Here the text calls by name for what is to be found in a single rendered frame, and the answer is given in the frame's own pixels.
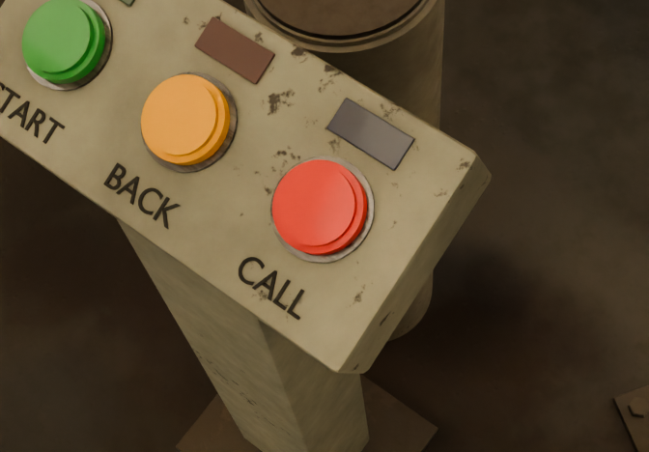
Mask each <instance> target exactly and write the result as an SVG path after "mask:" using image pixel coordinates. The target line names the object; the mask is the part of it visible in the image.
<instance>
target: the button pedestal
mask: <svg viewBox="0 0 649 452"><path fill-rule="evenodd" d="M48 1H50V0H5V2H4V3H3V5H2V6H1V8H0V136H1V137H2V138H3V139H5V140H6V141H8V142H9V143H10V144H12V145H13V146H15V147H16V148H18V149H19V150H20V151H22V152H23V153H25V154H26V155H28V156H29V157H31V158H32V159H33V160H35V161H36V162H37V163H38V164H40V165H41V166H42V167H44V168H45V169H47V170H48V171H49V172H51V173H52V174H54V175H55V176H56V177H58V178H59V179H61V180H62V181H64V182H65V183H66V184H68V185H70V186H71V187H72V188H74V189H75V190H77V191H78V192H80V193H81V194H82V195H84V196H85V197H87V198H88V199H89V200H91V201H92V202H94V203H95V204H96V205H98V206H99V207H101V208H102V209H104V210H105V211H106V212H108V213H110V214H111V215H112V216H114V217H115V218H116V219H117V220H118V222H119V224H120V226H121V227H122V229H123V231H124V232H125V234H126V236H127V238H128V240H129V242H130V243H131V245H132V247H133V248H134V250H135V252H136V254H137V255H138V257H139V259H140V260H141V262H142V264H143V266H144V267H145V269H146V271H147V272H148V274H149V275H150V277H151V278H152V280H153V282H154V283H155V286H156V288H157V289H158V291H159V293H160V294H161V296H162V298H163V300H164V301H165V303H166V305H167V306H168V308H169V310H170V312H171V313H172V315H173V317H174V318H175V320H176V322H177V323H178V325H179V327H180V329H181V330H182V332H183V334H184V336H185V338H186V340H187V341H188V343H189V345H190V346H191V348H192V350H193V351H194V352H195V354H196V356H197V357H198V359H199V361H200V363H201V364H202V366H203V368H204V369H205V371H206V373H207V375H208V376H209V378H210V380H211V381H212V384H213V386H214V387H215V389H216V391H217V392H218V394H217V395H216V396H215V397H214V399H213V400H212V401H211V403H210V404H209V405H208V406H207V408H206V409H205V410H204V412H203V413H202V414H201V415H200V417H199V418H198V419H197V420H196V422H195V423H194V424H193V425H192V427H191V428H190V429H189V430H188V432H187V433H186V434H185V435H184V437H183V438H182V439H181V441H180V442H179V443H178V444H177V446H176V448H177V449H178V450H179V451H180V452H423V451H424V450H425V448H426V447H427V446H428V444H429V443H430V441H431V440H432V438H433V437H434V436H435V434H436V433H437V431H438V427H436V426H435V425H433V424H432V423H430V422H429V421H428V420H426V419H425V418H423V417H422V416H420V415H419V414H418V413H416V412H415V411H413V410H411V409H410V408H409V407H407V406H406V405H404V404H403V403H402V402H400V401H399V400H397V399H396V398H394V397H393V396H392V395H390V394H389V393H387V392H386V391H384V390H383V389H382V388H380V387H379V386H377V385H376V384H374V383H373V382H372V381H370V380H368V379H367V378H365V377H364V376H363V375H361V374H364V373H365V372H366V371H368V370H369V369H370V367H371V366H372V364H373V363H374V361H375V359H376V358H377V356H378V355H379V353H380V352H381V350H382V348H383V346H384V345H385V343H386V342H387V340H388V339H389V337H390V336H391V334H392V333H393V331H394V329H395V328H396V326H397V325H398V323H399V322H400V321H401V320H402V318H403V316H404V315H405V313H406V312H407V310H408V309H409V307H410V305H411V303H412V302H413V300H414V299H415V297H416V296H417V294H418V293H419V291H420V290H421V288H422V286H423V285H424V283H425V282H426V280H427V279H428V277H429V276H430V274H431V272H432V271H433V269H434V268H435V266H436V265H437V263H438V261H439V259H440V258H441V256H442V255H443V253H444V252H445V250H446V249H447V247H448V246H449V244H450V242H451V241H452V239H454V237H455V236H456V234H457V233H458V231H459V229H460V228H461V226H462V225H463V223H464V222H465V220H466V218H467V216H468V215H469V213H470V212H471V210H472V209H473V207H474V206H475V204H476V202H477V201H478V199H479V198H480V196H481V195H482V193H483V192H484V190H485V189H486V187H487V185H488V184H489V182H490V181H491V176H492V174H491V173H490V171H489V170H488V169H487V167H486V166H485V164H484V163H483V162H482V160H481V159H480V158H479V156H478V155H477V153H475V152H474V151H473V150H472V149H471V148H469V147H467V146H466V145H464V144H462V143H461V142H459V141H457V140H456V139H454V138H452V137H451V136H449V135H447V134H446V133H444V132H442V131H441V130H439V129H437V128H436V127H433V126H432V125H430V124H428V123H427V122H425V121H423V120H422V119H420V118H418V117H417V116H415V115H413V114H412V113H410V112H408V111H407V110H406V109H404V108H403V107H401V106H399V105H398V104H396V103H394V102H393V101H391V100H389V99H387V98H385V97H384V96H382V95H380V94H379V93H377V92H375V91H374V90H372V89H370V88H369V87H367V86H365V85H363V84H362V83H360V82H358V81H357V80H355V79H353V78H352V77H350V76H348V75H347V74H345V73H343V72H342V71H339V70H338V69H336V68H334V67H333V66H332V65H330V64H329V63H327V62H325V61H324V60H322V59H320V58H319V57H317V56H315V55H314V54H312V53H310V52H309V51H307V50H305V49H304V48H302V47H300V46H299V45H297V44H295V43H294V42H291V41H290V40H288V39H286V38H285V37H283V36H281V35H280V34H278V33H276V32H275V31H273V30H271V29H270V28H268V27H267V26H266V25H264V24H262V23H261V22H259V21H257V20H256V19H254V18H252V17H251V16H249V15H247V14H245V13H243V12H242V11H240V10H238V9H237V8H235V7H233V6H232V5H230V4H228V3H227V2H225V1H223V0H135V1H134V2H133V4H132V5H131V7H130V6H129V5H127V4H125V3H124V2H122V1H121V0H80V1H82V2H84V3H85V4H87V5H88V6H90V7H91V8H92V9H93V10H95V11H96V13H97V14H98V15H99V17H100V19H101V21H102V23H103V27H104V31H105V45H104V49H103V52H102V54H101V57H100V59H99V62H98V63H97V64H96V66H95V67H94V68H93V69H92V70H91V71H90V72H89V73H88V74H87V75H86V76H84V77H83V78H81V79H79V80H77V81H74V82H72V83H67V84H58V83H53V82H50V81H47V80H45V79H43V78H41V77H40V76H38V75H36V74H35V73H34V72H32V71H31V69H30V68H29V67H28V65H27V64H26V62H25V59H24V57H23V53H22V36H23V31H24V28H25V26H26V23H27V22H28V20H29V18H30V17H31V15H32V14H33V12H34V11H35V10H36V9H37V8H39V7H40V6H41V5H42V4H44V3H46V2H48ZM213 16H214V17H215V18H217V19H219V20H220V21H222V22H224V23H225V24H227V25H228V26H230V27H232V28H233V29H235V30H237V31H238V32H240V33H242V34H243V35H245V36H246V37H247V38H249V39H251V40H252V41H254V42H256V43H258V44H259V45H261V46H263V47H264V48H266V49H268V50H269V51H271V52H273V53H274V54H275V56H274V58H273V59H272V61H271V62H270V64H269V66H268V68H267V69H266V71H265V72H264V74H263V76H262V77H261V79H260V80H259V82H258V83H257V85H256V84H254V83H252V82H251V81H249V80H247V79H246V78H244V77H243V76H241V75H239V74H238V73H236V72H235V71H232V70H231V69H229V68H227V67H226V66H224V65H223V64H221V63H219V62H218V61H216V60H215V59H213V58H212V57H211V56H209V55H208V54H206V53H204V52H203V51H201V50H200V49H198V48H196V47H195V46H194V44H196V42H197V40H198V39H199V37H200V36H201V34H202V33H203V31H204V29H205V28H206V26H207V25H208V23H209V22H210V20H211V18H212V17H213ZM182 74H191V75H196V76H200V77H202V78H204V79H206V80H208V81H209V82H210V83H211V84H212V85H214V86H215V87H216V88H217V89H218V90H219V91H220V92H221V93H222V95H223V96H224V98H225V99H226V101H227V103H228V107H229V112H230V125H229V129H228V132H227V135H226V138H225V139H224V141H223V143H222V145H221V146H220V147H219V149H218V150H217V151H216V152H215V153H214V154H213V155H212V156H210V157H209V158H207V159H206V160H204V161H202V162H199V163H196V164H192V165H178V164H174V163H171V162H168V161H166V160H164V159H162V158H160V157H158V156H157V155H156V154H154V153H153V152H152V151H151V149H150V148H149V147H148V145H147V143H146V142H145V139H144V137H143V133H142V129H141V116H142V111H143V108H144V105H145V102H146V100H147V99H148V97H149V95H150V94H151V92H152V91H153V90H154V89H155V88H156V87H157V86H158V85H159V84H160V83H162V82H163V81H165V80H167V79H168V78H171V77H174V76H177V75H182ZM345 98H348V99H350V100H352V101H354V102H355V103H357V104H359V105H360V106H362V107H364V108H365V109H367V110H368V111H370V112H372V113H373V114H375V115H377V116H378V117H380V118H382V119H383V120H385V121H387V122H388V123H390V124H391V125H393V126H394V127H396V128H398V129H399V130H401V131H403V132H404V133H406V134H408V135H409V136H411V137H413V138H414V141H413V143H412V145H411V146H410V148H409V150H408V151H407V153H406V154H405V156H404V158H403V159H402V161H401V162H400V164H399V165H398V167H397V169H396V170H395V171H393V170H392V169H390V168H389V167H387V166H385V165H384V164H382V163H381V162H379V161H377V160H376V159H374V158H372V157H371V156H369V155H367V154H365V153H364V152H362V151H361V150H359V149H358V148H357V147H355V146H354V145H352V144H350V143H349V142H347V141H346V140H344V139H342V138H341V137H339V136H338V135H336V134H334V133H333V132H331V131H330V130H328V129H327V126H328V124H329V123H330V121H331V120H332V118H333V117H334V115H335V113H336V112H337V110H338V109H339V107H340V106H341V104H342V103H343V101H344V99H345ZM319 159H323V160H329V161H333V162H336V163H338V164H340V165H342V166H344V167H345V168H346V169H348V170H349V171H350V172H352V173H353V174H354V175H355V176H356V177H357V179H358V180H359V182H360V183H361V185H362V187H363V189H364V192H365V195H366V201H367V213H366V218H365V222H364V224H363V227H362V229H361V231H360V233H359V234H358V236H357V237H356V238H355V239H354V240H353V241H352V242H351V243H350V244H349V245H348V246H346V247H345V248H344V249H342V250H340V251H338V252H335V253H332V254H328V255H312V254H308V253H305V252H302V251H299V250H297V249H295V248H293V247H292V246H290V245H289V244H288V243H286V242H285V241H284V239H283V238H282V237H281V236H280V234H279V233H278V231H277V229H276V226H275V224H274V220H273V215H272V202H273V197H274V193H275V191H276V188H277V187H278V185H279V184H280V182H281V181H282V179H283V178H284V177H285V176H286V175H287V174H288V173H289V172H290V171H291V170H292V169H294V168H295V167H296V166H298V165H300V164H301V163H304V162H307V161H310V160H319Z"/></svg>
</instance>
